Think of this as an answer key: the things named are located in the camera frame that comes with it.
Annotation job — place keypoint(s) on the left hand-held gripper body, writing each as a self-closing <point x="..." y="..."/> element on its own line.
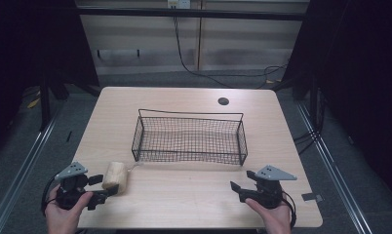
<point x="70" y="190"/>

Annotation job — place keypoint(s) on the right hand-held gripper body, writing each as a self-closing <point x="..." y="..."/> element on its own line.
<point x="268" y="191"/>

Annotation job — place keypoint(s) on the person's right hand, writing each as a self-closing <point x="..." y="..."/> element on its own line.
<point x="277" y="221"/>

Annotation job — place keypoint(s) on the person's left hand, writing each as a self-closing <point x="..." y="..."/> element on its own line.
<point x="59" y="219"/>

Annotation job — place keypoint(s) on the grey tape strip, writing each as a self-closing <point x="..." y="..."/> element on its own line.
<point x="311" y="197"/>

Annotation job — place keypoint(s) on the small black floor strip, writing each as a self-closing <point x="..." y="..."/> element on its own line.
<point x="69" y="136"/>

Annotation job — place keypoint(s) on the dark round table grommet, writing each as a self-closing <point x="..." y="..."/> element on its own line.
<point x="223" y="101"/>

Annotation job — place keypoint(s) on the black metal stand leg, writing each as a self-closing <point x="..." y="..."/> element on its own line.
<point x="45" y="107"/>

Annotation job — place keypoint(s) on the dark curtain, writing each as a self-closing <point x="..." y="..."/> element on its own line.
<point x="360" y="81"/>
<point x="28" y="42"/>

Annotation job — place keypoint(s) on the black horizontal metal bar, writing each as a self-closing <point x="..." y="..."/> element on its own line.
<point x="184" y="13"/>

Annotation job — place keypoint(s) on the metal floor rail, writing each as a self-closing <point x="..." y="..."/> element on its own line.
<point x="333" y="169"/>
<point x="25" y="165"/>

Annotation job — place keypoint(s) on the white wall power outlet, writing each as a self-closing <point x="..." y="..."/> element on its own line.
<point x="178" y="3"/>

